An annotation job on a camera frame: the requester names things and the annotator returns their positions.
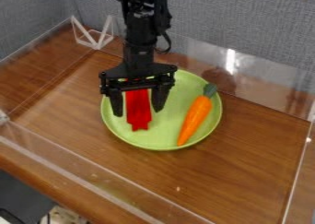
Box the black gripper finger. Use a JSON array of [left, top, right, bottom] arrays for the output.
[[150, 86, 169, 112], [109, 91, 122, 117]]

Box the clear acrylic enclosure wall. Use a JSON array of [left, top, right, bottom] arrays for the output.
[[0, 21, 315, 224]]

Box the red rectangular block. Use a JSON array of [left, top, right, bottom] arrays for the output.
[[125, 89, 150, 131]]

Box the clear acrylic corner bracket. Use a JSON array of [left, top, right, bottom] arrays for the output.
[[70, 16, 114, 50]]

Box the black cable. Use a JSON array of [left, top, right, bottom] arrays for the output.
[[152, 6, 173, 54]]

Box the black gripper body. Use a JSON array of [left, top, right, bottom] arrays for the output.
[[98, 44, 177, 97]]

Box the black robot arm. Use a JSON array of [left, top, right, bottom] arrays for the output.
[[98, 0, 177, 117]]

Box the orange toy carrot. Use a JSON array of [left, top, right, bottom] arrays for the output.
[[177, 83, 216, 146]]

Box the green plastic plate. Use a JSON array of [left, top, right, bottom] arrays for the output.
[[101, 70, 223, 151]]

